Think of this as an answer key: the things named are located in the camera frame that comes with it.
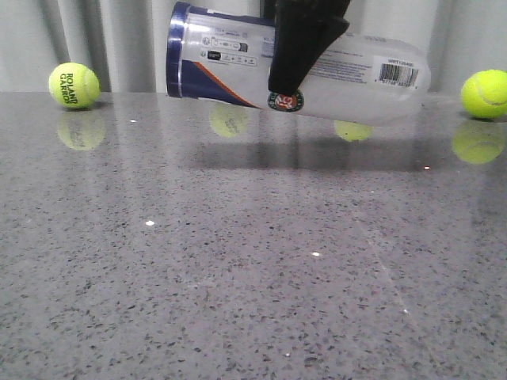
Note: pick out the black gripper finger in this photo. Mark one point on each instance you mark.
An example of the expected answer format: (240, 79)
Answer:
(303, 31)

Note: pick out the white plastic tennis ball can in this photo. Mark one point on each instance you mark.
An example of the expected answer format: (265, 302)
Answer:
(227, 58)

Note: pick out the plain yellow tennis ball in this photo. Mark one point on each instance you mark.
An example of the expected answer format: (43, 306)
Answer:
(483, 94)

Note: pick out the Roland Garros tennis ball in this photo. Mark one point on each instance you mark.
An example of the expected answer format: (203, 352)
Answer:
(74, 86)

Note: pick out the grey pleated curtain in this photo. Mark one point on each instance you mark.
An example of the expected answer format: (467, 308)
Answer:
(124, 42)

